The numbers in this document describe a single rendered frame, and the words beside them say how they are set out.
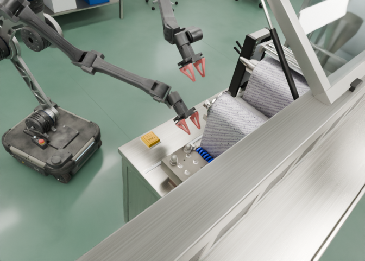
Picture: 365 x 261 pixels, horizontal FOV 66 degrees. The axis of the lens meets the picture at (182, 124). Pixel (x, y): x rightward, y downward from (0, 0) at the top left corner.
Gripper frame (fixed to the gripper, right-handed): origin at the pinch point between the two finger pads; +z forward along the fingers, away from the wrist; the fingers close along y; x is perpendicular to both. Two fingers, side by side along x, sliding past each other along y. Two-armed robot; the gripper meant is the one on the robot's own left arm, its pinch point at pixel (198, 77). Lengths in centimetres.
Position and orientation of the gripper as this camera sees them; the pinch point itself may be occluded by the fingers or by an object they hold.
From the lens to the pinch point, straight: 121.7
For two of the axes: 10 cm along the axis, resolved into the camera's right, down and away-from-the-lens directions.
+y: -7.2, 4.2, -5.5
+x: 5.5, -1.5, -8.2
